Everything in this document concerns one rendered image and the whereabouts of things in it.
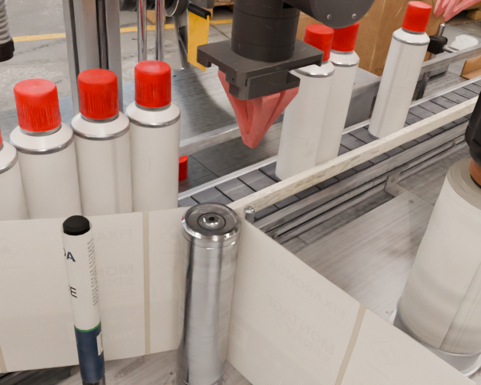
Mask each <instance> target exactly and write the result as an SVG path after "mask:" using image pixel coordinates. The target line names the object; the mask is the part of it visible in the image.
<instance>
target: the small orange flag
mask: <svg viewBox="0 0 481 385"><path fill-rule="evenodd" d="M188 11H189V36H188V58H187V61H188V62H190V63H191V64H193V65H195V66H197V67H198V68H199V69H201V70H203V71H206V67H204V66H203V65H201V64H199V63H197V62H196V53H197V46H198V45H203V44H207V43H208V26H209V18H210V17H211V12H210V11H207V10H205V9H204V8H201V7H199V6H197V5H195V4H193V3H190V4H188Z"/></svg>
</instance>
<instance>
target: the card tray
mask: <svg viewBox="0 0 481 385"><path fill-rule="evenodd" d="M478 76H481V55H479V56H476V57H472V58H470V59H468V60H465V63H464V65H463V69H462V71H461V74H460V77H462V78H464V79H467V80H470V79H473V78H476V77H478Z"/></svg>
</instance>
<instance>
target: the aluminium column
mask: <svg viewBox="0 0 481 385"><path fill-rule="evenodd" d="M62 3H63V17H64V25H65V33H66V47H67V55H68V63H69V77H70V85H71V93H72V101H73V115H74V117H75V116H76V115H77V114H78V113H79V112H80V111H79V90H78V81H77V77H78V75H79V74H80V73H81V72H82V71H84V70H90V69H100V54H99V38H98V9H97V0H62ZM102 21H103V38H104V56H105V70H111V71H112V72H114V73H115V74H116V76H117V78H118V104H119V111H120V112H122V113H123V114H124V106H123V87H122V68H121V30H120V11H119V0H102Z"/></svg>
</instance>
